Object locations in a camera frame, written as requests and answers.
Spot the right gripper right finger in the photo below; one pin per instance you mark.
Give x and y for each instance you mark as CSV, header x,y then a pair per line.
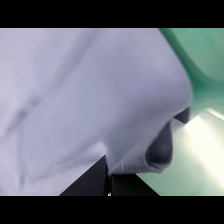
x,y
128,186

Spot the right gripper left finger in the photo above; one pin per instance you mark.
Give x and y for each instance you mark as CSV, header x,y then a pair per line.
x,y
91,183

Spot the white shirt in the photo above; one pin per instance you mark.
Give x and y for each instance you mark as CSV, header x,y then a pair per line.
x,y
86,100

